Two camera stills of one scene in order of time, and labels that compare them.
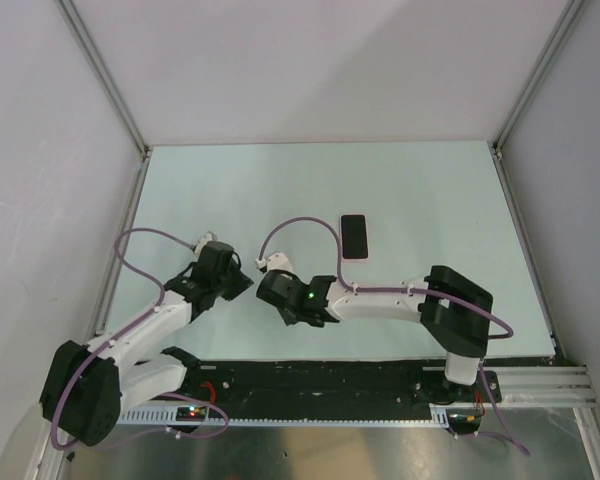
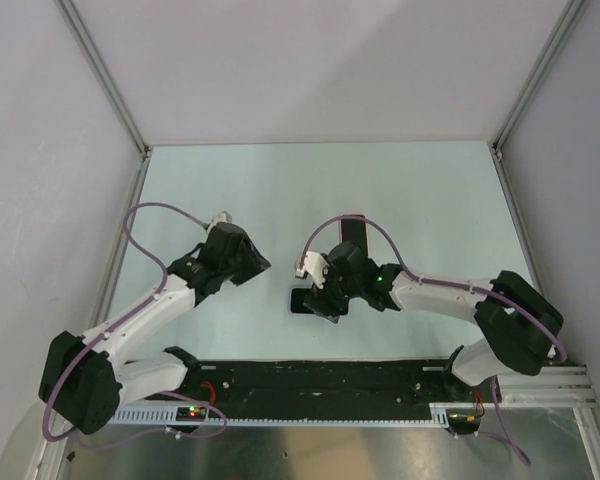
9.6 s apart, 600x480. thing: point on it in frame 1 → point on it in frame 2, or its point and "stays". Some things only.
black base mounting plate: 330,382 stays
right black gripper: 289,318 → 319,298
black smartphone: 354,236 stays
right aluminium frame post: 527,97 stays
